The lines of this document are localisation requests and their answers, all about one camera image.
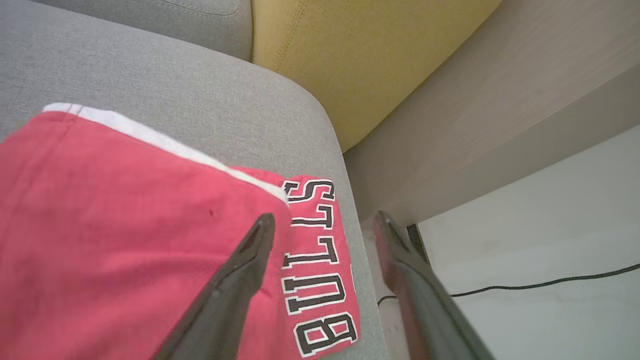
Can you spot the small grey sofa cushion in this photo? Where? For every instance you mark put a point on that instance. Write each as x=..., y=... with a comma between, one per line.
x=200, y=25

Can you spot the red jersey with white stripes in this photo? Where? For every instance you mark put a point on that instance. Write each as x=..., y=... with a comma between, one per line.
x=100, y=225

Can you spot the yellow sofa cushion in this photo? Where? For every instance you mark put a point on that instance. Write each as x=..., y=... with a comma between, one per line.
x=360, y=60

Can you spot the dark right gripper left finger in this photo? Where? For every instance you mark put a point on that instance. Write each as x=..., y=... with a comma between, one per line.
x=220, y=320

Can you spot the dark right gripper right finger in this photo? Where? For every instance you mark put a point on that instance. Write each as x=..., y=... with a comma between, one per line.
x=425, y=320

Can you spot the large grey sofa seat cushion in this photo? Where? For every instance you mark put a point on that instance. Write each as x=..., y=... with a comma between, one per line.
x=175, y=75

